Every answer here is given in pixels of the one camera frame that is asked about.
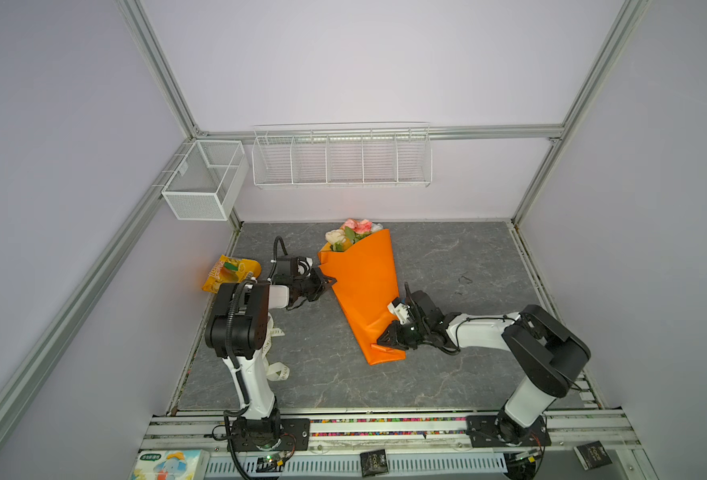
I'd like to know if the orange wrapping paper sheet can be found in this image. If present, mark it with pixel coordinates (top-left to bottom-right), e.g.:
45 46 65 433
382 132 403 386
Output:
318 229 407 365

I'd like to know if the cream fake rose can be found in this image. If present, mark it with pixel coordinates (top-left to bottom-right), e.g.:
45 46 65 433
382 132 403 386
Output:
326 229 351 252

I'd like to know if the dark pink fake rose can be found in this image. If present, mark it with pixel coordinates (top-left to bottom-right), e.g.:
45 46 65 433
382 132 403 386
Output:
353 219 373 238

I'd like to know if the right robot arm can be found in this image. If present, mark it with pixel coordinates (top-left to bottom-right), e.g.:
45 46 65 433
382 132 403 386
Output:
373 291 591 447

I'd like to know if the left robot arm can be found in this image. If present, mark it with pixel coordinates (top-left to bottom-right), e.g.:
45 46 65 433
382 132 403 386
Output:
204 267 337 451

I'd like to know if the yellow snack bag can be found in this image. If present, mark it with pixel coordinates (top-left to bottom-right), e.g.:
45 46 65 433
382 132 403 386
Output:
202 255 262 294

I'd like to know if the white ribbon gold lettering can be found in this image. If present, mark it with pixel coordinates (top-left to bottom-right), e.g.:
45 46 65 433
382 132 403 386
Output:
262 316 292 384

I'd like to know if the black box centre front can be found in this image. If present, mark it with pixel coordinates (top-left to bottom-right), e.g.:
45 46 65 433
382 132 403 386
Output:
359 449 389 478

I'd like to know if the black box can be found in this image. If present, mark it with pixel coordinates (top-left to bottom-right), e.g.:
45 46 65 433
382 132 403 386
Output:
359 449 389 478
573 440 613 471

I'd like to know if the white mesh box basket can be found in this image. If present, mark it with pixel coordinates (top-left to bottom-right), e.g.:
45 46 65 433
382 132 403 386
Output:
162 140 250 221

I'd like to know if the black box right front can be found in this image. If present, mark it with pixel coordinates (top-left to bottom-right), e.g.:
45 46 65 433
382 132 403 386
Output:
573 440 613 471

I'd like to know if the tissue pack with elephant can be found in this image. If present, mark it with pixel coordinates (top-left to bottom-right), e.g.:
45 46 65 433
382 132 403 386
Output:
130 450 211 480

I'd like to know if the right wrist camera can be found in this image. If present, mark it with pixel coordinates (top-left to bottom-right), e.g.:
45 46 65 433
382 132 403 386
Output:
387 298 413 325

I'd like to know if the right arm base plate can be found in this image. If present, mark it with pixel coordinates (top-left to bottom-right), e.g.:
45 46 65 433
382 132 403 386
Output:
465 415 551 448

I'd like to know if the white wire wall shelf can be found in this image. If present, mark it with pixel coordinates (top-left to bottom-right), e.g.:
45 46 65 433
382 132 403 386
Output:
252 122 433 188

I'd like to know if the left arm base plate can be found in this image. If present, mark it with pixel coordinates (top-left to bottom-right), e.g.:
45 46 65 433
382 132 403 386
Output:
228 417 311 452

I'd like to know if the white slotted cable duct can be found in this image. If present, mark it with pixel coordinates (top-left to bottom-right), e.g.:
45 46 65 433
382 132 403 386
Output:
239 452 509 479

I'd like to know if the aluminium front rail frame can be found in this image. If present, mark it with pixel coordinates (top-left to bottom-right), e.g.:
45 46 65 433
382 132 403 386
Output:
141 410 659 479

